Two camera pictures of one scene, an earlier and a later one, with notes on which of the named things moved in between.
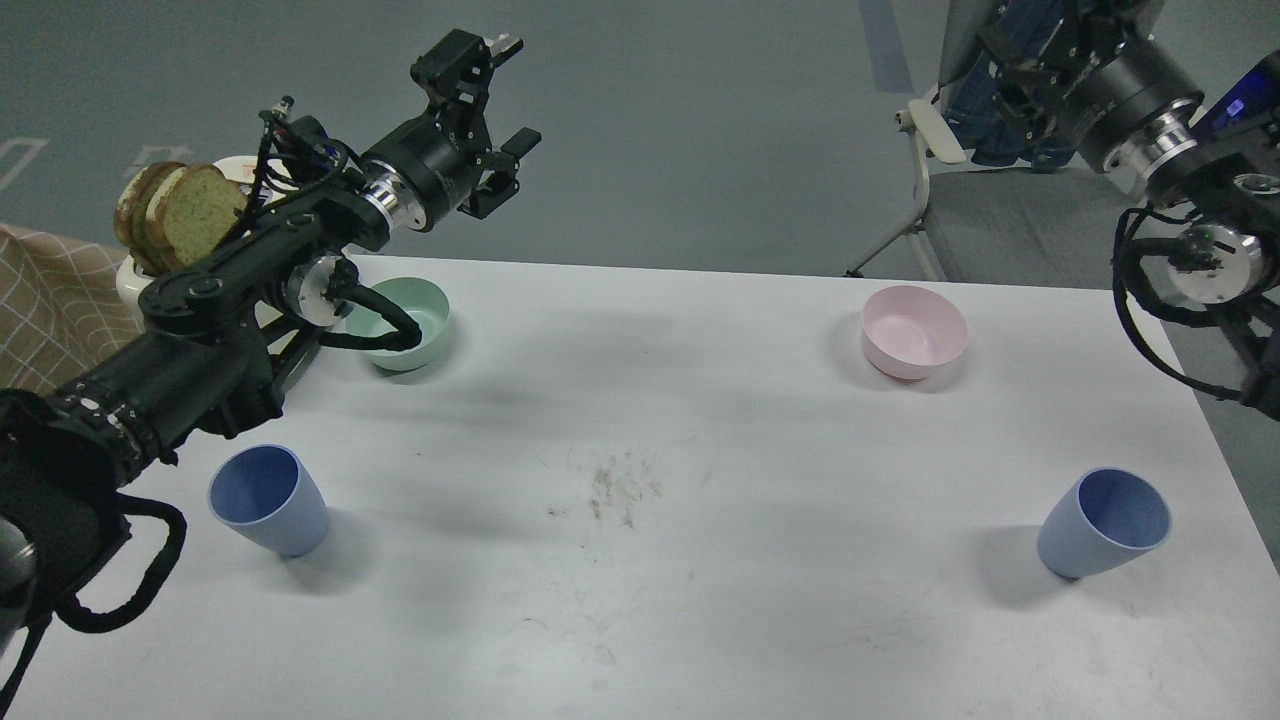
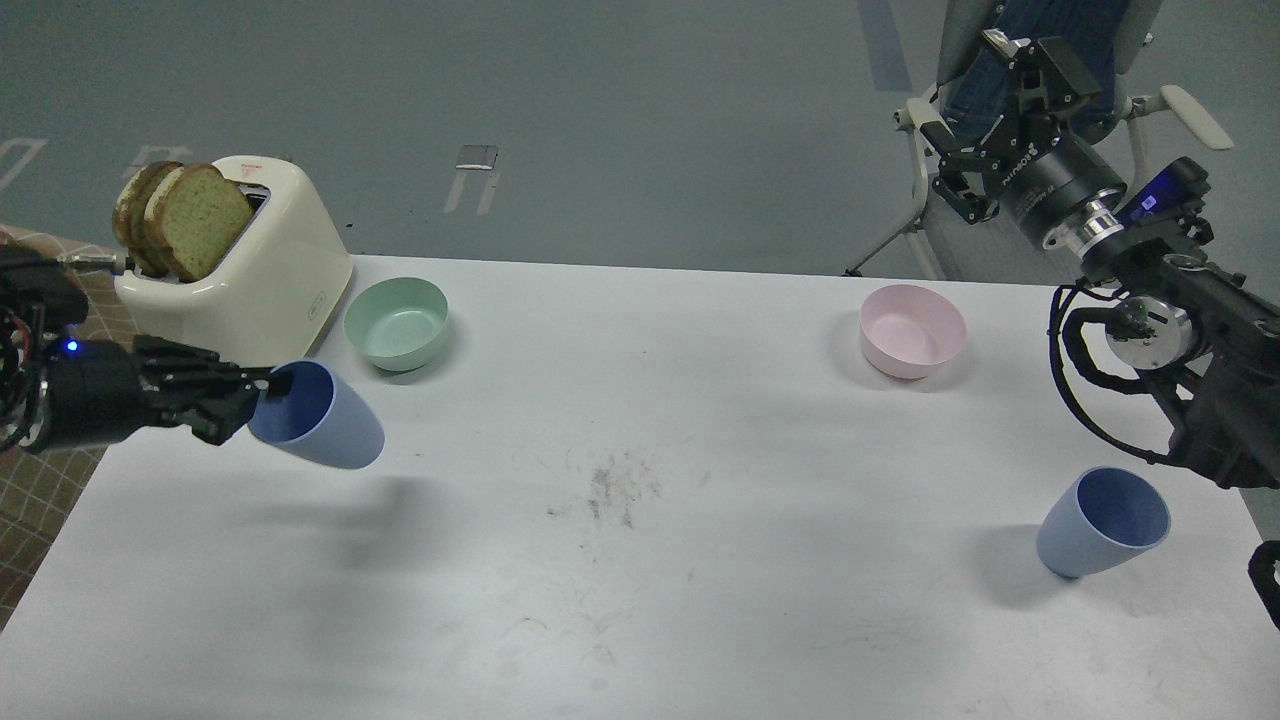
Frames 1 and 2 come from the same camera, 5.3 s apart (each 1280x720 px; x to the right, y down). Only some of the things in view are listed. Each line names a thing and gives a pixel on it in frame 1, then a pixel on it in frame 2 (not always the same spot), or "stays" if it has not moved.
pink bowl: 906,330 stays
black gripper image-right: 1081,72 -> 1022,162
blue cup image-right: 1103,517 stays
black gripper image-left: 446,152 -> 98,391
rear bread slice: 132,208 stays
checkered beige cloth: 60,308 -> 38,489
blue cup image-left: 265,493 -> 318,417
